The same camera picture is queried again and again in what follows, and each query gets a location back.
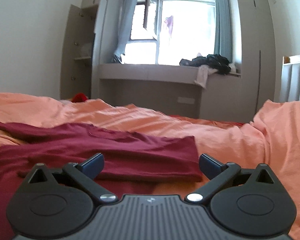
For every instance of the purple hanging garment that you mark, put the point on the purple hanging garment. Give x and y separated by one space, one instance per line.
169 21

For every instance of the grey window bench desk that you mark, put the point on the grey window bench desk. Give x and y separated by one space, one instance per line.
168 89

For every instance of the grey-blue curtain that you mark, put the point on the grey-blue curtain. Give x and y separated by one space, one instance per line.
223 35
124 29

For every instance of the open window sash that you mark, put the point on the open window sash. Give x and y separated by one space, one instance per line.
150 20

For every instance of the red object behind bed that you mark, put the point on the red object behind bed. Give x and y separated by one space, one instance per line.
79 97

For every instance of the tall grey wardrobe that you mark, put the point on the tall grey wardrobe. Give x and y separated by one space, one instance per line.
258 65

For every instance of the white garment on ledge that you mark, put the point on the white garment on ledge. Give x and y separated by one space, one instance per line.
204 71

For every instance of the grey padded headboard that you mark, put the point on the grey padded headboard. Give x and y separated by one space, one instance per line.
290 79

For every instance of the dark red shirt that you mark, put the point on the dark red shirt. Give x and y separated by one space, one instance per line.
134 162

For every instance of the right grey-blue curtain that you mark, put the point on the right grey-blue curtain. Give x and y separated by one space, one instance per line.
223 35

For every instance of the dark clothes pile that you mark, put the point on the dark clothes pile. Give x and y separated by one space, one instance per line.
213 61

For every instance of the open wardrobe cabinet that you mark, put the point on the open wardrobe cabinet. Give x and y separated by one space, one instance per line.
77 53

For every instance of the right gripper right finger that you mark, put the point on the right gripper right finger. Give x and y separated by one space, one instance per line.
220 175

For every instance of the left grey-blue curtain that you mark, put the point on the left grey-blue curtain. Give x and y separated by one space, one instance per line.
124 29

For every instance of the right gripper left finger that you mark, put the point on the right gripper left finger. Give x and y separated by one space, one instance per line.
82 176

